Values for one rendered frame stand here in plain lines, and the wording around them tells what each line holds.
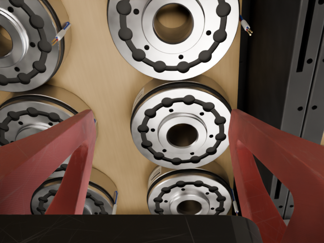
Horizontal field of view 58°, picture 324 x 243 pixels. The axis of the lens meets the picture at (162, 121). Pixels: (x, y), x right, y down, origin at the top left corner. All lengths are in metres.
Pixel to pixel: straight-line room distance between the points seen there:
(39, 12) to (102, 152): 0.18
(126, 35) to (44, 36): 0.07
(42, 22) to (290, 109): 0.19
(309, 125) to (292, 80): 0.04
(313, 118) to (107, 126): 0.21
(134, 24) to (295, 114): 0.13
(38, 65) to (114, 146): 0.13
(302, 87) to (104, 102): 0.19
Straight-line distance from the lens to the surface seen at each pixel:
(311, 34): 0.19
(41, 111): 0.30
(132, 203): 0.42
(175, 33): 0.26
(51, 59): 0.27
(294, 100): 0.20
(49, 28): 0.26
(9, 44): 0.30
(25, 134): 0.31
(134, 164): 0.36
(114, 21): 0.24
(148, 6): 0.23
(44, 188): 0.37
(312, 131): 0.22
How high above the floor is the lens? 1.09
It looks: 54 degrees down
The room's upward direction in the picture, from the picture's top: 178 degrees counter-clockwise
